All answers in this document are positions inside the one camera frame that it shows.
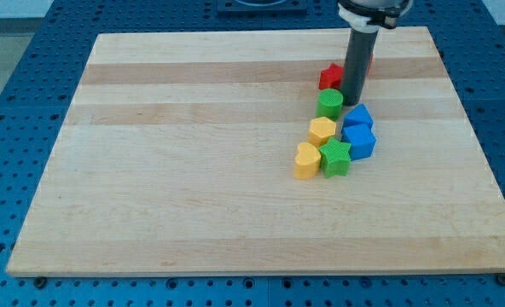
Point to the yellow hexagon block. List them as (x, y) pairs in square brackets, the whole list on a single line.
[(320, 131)]

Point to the blue pentagon block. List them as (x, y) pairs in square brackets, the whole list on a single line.
[(359, 115)]

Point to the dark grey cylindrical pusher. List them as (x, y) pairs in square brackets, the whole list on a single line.
[(359, 50)]

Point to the yellow heart block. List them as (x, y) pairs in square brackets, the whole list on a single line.
[(306, 161)]

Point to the green cylinder block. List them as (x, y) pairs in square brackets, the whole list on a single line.
[(329, 104)]

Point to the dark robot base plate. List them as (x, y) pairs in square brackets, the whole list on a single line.
[(232, 7)]

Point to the red star block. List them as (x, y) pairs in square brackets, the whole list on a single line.
[(330, 78)]

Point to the wooden board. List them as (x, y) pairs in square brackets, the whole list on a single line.
[(176, 154)]

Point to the green star block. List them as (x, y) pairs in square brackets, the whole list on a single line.
[(335, 158)]

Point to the red block behind pusher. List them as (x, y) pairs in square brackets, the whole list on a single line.
[(370, 64)]

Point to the blue cube block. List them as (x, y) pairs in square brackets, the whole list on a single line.
[(362, 140)]

